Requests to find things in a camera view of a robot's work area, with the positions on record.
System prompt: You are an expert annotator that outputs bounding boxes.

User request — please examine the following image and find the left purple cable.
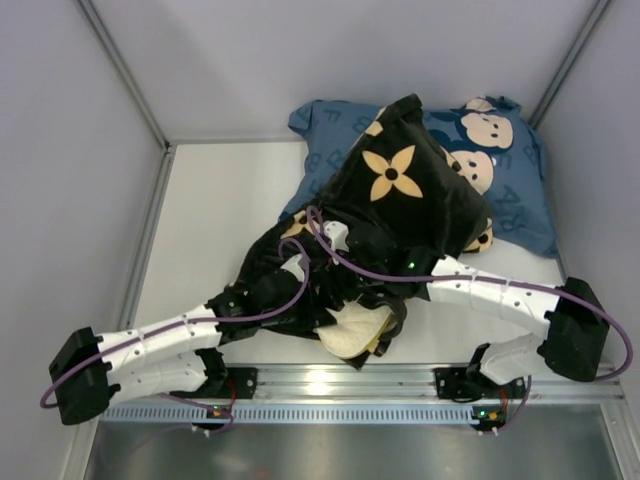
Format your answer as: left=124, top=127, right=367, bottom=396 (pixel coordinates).
left=39, top=238, right=314, bottom=432

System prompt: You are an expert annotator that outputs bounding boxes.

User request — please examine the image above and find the perforated cable duct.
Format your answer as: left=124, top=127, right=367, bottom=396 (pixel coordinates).
left=101, top=402, right=504, bottom=425

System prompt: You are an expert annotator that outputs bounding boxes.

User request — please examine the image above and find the blue cartoon print pillow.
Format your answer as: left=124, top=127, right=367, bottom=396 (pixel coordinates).
left=282, top=96, right=558, bottom=258

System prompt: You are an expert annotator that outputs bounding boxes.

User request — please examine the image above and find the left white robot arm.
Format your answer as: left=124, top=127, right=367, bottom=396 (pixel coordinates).
left=40, top=257, right=309, bottom=426

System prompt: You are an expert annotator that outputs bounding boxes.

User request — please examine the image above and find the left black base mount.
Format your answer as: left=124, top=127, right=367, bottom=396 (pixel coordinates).
left=218, top=367, right=259, bottom=400

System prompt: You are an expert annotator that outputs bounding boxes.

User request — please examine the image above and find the aluminium mounting rail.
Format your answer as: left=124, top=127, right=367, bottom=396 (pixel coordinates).
left=253, top=364, right=626, bottom=404

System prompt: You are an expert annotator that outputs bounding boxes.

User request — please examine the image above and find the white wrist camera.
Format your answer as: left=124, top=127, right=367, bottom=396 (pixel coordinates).
left=280, top=254, right=309, bottom=283
left=322, top=221, right=349, bottom=252

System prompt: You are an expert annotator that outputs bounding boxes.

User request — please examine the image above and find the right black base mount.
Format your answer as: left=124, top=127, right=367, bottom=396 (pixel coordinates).
left=433, top=367, right=482, bottom=403

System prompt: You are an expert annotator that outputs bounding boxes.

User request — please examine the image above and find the aluminium frame post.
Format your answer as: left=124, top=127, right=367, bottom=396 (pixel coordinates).
left=73, top=0, right=171, bottom=152
left=529, top=0, right=615, bottom=129

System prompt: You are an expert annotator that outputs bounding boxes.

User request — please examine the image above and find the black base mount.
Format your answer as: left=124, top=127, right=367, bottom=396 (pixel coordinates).
left=218, top=367, right=259, bottom=400
left=433, top=367, right=482, bottom=403

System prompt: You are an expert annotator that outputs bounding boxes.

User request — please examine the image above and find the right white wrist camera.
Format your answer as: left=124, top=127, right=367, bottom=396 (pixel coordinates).
left=322, top=221, right=349, bottom=252

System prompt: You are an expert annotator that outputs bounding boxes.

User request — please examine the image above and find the black floral plush pillowcase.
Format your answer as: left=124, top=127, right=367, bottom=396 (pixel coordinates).
left=227, top=92, right=496, bottom=372

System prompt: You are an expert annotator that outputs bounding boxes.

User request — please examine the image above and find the white pillow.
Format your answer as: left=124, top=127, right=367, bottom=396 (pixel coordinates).
left=314, top=301, right=392, bottom=360

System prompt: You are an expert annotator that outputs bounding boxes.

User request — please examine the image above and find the right aluminium frame post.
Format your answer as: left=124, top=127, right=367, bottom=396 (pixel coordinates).
left=529, top=0, right=615, bottom=129

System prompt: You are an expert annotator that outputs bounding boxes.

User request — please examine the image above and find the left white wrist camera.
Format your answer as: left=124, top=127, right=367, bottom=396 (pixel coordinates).
left=280, top=254, right=309, bottom=283

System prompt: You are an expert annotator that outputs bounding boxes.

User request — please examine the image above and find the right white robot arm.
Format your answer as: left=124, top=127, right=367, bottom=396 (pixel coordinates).
left=346, top=225, right=609, bottom=385

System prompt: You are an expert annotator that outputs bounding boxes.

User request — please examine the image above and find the left aluminium frame post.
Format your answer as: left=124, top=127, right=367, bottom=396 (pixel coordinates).
left=73, top=0, right=171, bottom=152

